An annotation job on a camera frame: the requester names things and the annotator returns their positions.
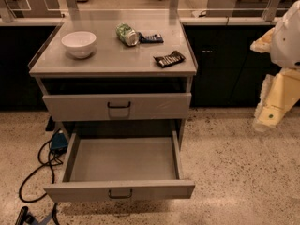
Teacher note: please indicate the white ceramic bowl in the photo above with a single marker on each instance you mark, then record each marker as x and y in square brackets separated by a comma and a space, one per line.
[79, 44]

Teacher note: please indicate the blue power box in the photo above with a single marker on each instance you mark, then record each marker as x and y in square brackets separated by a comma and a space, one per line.
[58, 143]

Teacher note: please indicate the black chocolate rxbar wrapper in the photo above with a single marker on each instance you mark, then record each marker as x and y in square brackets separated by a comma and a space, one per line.
[170, 60]

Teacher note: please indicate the blue snack bar wrapper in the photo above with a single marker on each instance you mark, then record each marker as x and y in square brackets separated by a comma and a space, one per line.
[156, 38]

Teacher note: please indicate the open lower grey drawer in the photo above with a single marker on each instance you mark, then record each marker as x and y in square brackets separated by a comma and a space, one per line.
[115, 169]

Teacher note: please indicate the black tool on floor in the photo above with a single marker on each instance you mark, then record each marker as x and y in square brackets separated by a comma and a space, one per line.
[24, 217]

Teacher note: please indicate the closed upper grey drawer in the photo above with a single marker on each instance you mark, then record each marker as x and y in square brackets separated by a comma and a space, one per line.
[97, 107]

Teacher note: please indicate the background grey desk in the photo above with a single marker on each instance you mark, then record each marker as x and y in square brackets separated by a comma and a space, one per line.
[243, 8]

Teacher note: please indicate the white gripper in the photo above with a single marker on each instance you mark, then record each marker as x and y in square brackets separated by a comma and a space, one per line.
[287, 44]

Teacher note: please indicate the grey metal drawer cabinet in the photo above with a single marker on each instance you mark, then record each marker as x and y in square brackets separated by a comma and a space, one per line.
[113, 67]

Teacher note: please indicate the green soda can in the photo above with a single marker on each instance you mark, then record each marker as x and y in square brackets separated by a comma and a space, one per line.
[127, 34]

